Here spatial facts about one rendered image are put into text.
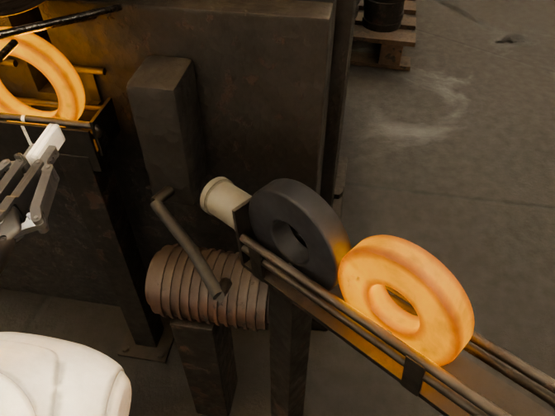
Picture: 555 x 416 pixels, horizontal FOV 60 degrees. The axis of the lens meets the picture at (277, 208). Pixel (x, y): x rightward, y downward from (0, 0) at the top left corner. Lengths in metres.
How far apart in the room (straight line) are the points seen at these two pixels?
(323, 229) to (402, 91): 1.78
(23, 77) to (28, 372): 0.62
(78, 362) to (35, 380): 0.04
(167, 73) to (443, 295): 0.50
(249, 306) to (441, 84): 1.78
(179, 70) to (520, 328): 1.14
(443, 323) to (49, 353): 0.37
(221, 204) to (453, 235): 1.09
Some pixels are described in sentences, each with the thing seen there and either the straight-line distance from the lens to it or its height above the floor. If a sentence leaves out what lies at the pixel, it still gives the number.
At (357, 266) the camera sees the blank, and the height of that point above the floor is 0.75.
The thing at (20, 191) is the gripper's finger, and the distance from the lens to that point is 0.69.
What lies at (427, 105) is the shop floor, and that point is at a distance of 2.22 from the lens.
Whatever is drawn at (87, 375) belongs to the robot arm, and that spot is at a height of 0.76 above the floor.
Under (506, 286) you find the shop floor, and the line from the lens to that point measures 1.58.
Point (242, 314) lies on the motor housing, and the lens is 0.80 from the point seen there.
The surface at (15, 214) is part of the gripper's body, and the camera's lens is 0.67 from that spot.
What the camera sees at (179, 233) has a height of 0.58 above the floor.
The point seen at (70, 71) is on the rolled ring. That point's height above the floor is 0.78.
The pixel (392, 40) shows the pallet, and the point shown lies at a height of 0.14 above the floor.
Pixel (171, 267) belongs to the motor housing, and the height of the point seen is 0.53.
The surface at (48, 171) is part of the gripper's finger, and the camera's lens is 0.70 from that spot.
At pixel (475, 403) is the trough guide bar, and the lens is 0.53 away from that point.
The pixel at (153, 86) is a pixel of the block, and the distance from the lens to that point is 0.73.
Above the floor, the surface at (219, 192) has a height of 0.69.
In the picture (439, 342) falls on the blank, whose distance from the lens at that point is 0.53.
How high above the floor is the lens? 1.17
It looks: 45 degrees down
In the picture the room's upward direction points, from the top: straight up
